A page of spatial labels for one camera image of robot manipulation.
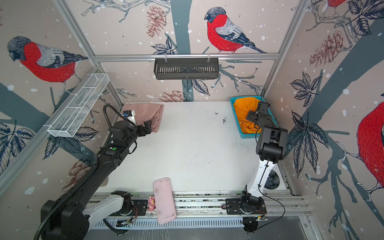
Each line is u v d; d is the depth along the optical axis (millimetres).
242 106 1095
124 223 713
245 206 678
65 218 383
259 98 1113
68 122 713
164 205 775
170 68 1070
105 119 561
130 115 691
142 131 712
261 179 600
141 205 744
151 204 728
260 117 766
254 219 700
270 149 562
